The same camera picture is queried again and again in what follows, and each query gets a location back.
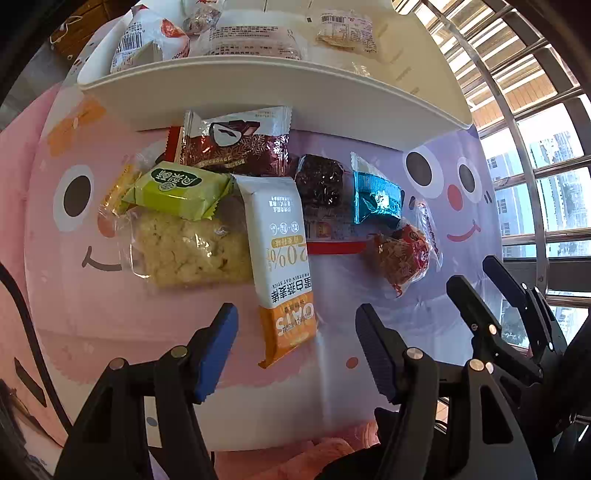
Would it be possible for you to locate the white orange oats bar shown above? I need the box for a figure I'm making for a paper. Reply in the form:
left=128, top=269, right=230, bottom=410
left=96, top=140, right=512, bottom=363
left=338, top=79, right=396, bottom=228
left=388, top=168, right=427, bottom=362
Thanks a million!
left=235, top=175, right=318, bottom=369

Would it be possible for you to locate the rice crisp clear pack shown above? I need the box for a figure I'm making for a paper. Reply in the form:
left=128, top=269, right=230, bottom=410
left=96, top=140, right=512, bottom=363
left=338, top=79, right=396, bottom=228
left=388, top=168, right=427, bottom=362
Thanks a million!
left=116, top=207, right=252, bottom=289

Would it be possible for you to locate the red candy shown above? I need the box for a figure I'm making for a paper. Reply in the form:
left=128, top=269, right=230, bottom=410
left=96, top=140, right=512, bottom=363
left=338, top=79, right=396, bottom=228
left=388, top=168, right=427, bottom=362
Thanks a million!
left=367, top=198, right=443, bottom=297

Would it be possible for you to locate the green pastry packet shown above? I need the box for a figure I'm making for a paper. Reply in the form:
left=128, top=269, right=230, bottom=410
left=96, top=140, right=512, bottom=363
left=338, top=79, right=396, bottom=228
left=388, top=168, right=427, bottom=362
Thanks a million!
left=122, top=161, right=231, bottom=221

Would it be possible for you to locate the blue foil candy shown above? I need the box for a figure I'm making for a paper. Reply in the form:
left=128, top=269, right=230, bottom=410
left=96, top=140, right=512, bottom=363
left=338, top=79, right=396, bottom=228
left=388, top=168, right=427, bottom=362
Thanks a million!
left=351, top=152, right=404, bottom=229

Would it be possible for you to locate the yellow pineapple cake pack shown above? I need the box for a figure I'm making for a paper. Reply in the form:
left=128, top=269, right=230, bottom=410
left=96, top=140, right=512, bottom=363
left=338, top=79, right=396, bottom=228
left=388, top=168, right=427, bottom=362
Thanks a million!
left=99, top=163, right=140, bottom=217

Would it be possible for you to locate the dark jelly red-edged pack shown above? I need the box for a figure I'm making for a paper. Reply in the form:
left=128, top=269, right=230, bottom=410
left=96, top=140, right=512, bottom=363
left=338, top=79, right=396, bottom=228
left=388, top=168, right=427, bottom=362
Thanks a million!
left=294, top=154, right=368, bottom=256

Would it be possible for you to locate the red white biscuit packet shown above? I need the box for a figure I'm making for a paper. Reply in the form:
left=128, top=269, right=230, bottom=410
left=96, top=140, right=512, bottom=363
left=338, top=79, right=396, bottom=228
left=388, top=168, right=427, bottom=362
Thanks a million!
left=164, top=126, right=182, bottom=163

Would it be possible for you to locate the maroon chestnut snack packet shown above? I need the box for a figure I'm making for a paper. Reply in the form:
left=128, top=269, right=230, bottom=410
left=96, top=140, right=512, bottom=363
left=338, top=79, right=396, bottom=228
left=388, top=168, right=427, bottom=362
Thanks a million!
left=173, top=106, right=296, bottom=177

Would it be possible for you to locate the silver white snack bag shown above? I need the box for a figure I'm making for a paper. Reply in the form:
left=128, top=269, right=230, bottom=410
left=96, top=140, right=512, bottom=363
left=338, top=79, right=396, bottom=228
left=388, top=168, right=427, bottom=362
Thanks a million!
left=110, top=4, right=190, bottom=73

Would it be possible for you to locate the clear bread package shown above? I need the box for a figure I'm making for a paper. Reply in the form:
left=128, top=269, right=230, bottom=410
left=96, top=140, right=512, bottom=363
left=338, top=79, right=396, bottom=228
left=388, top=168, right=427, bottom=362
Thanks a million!
left=189, top=10, right=308, bottom=60

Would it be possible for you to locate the clear puffed snack bag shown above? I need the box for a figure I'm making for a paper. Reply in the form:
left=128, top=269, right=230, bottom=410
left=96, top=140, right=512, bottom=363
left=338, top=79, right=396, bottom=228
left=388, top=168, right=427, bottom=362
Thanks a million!
left=317, top=10, right=379, bottom=58

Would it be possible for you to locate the nut brittle clear pack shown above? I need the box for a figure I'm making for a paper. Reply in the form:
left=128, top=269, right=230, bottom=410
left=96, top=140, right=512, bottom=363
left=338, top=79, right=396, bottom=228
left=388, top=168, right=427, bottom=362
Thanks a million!
left=182, top=0, right=224, bottom=36

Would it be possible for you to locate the cartoon printed tablecloth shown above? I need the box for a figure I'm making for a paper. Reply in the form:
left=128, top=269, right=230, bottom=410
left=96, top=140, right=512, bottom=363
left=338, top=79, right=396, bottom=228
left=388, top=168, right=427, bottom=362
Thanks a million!
left=24, top=85, right=501, bottom=451

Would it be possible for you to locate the pink bed sheet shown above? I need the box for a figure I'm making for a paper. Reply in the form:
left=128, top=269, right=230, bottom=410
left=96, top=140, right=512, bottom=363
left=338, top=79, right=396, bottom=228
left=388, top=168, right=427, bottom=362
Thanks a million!
left=1, top=85, right=67, bottom=446

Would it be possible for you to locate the white plastic bin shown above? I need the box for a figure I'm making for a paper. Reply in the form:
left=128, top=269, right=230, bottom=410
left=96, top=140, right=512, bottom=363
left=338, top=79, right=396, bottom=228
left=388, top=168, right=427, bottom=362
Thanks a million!
left=77, top=1, right=473, bottom=150

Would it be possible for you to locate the wooden desk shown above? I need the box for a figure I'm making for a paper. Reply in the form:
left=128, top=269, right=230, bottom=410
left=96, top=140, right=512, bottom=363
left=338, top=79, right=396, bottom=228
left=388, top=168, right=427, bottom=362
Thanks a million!
left=49, top=0, right=135, bottom=62

